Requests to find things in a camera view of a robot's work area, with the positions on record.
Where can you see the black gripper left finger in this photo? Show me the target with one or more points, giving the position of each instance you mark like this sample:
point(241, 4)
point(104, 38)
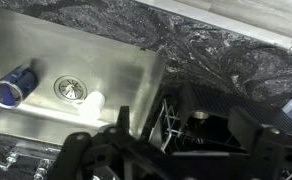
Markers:
point(82, 153)

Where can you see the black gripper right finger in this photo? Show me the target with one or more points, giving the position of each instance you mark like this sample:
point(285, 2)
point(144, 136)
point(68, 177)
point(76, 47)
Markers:
point(272, 150)

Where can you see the white ceramic mug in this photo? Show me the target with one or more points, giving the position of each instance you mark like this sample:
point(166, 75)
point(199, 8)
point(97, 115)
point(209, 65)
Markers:
point(92, 105)

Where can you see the chrome gooseneck faucet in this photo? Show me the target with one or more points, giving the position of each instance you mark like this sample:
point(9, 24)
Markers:
point(42, 168)

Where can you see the round sink drain strainer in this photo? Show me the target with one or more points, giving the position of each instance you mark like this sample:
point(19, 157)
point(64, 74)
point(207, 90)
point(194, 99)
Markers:
point(70, 88)

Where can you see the black dish rack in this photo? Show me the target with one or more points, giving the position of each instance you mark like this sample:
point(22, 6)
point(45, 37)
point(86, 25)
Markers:
point(219, 106)

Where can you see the stainless steel sink basin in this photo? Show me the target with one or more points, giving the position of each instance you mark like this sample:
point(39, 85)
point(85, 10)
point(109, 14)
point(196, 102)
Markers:
point(102, 60)

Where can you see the dark blue cup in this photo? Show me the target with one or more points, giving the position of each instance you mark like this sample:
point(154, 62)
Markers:
point(14, 86)

